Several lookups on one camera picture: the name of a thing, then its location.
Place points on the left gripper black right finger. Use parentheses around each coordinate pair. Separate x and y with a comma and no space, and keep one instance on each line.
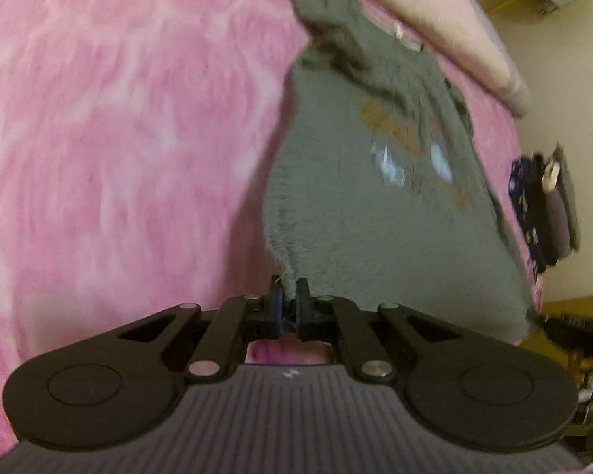
(469,388)

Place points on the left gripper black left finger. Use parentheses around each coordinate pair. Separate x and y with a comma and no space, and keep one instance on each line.
(110,388)

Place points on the grey printed t-shirt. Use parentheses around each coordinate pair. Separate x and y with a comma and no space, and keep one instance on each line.
(377,193)

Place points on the folded purple garment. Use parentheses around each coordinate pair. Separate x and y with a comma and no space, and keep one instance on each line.
(559,223)

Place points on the folded navy patterned garment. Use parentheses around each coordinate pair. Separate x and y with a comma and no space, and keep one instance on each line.
(519,175)

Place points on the folded cream garment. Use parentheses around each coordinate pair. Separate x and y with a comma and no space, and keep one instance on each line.
(550,176)

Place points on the folded grey-green garment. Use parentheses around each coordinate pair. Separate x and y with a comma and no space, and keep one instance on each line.
(567,190)

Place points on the pink rose bed blanket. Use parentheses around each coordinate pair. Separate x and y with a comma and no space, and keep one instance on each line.
(137,138)

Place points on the pink and grey duvet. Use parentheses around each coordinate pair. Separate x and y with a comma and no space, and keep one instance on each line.
(461,30)

